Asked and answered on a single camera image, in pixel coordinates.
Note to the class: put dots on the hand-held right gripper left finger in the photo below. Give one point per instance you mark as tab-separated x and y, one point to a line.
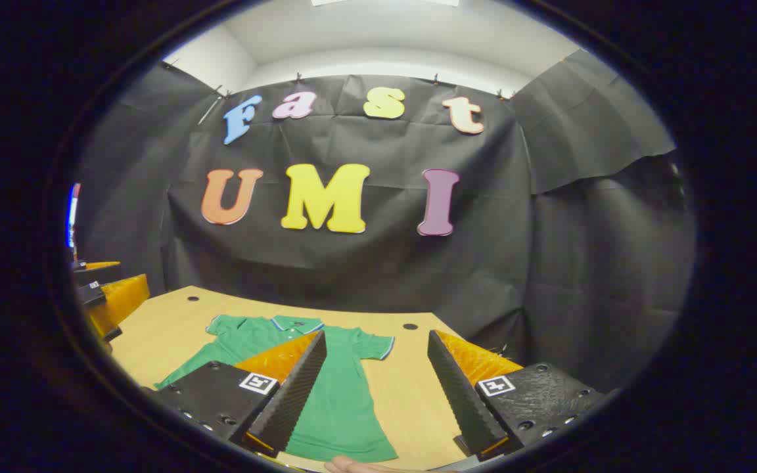
293	394

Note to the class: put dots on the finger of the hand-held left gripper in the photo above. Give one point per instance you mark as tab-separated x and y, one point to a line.
125	299
92	274

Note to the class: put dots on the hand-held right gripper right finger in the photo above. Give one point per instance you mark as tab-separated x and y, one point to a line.
460	394

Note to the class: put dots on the green T-shirt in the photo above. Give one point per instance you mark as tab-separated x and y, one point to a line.
345	394

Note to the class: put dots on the white printed board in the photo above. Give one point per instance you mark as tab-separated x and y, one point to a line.
73	217

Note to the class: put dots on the black backdrop cloth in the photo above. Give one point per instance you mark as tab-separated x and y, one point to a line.
385	276

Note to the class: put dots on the ceiling light panel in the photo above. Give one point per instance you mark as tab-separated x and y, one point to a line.
385	2

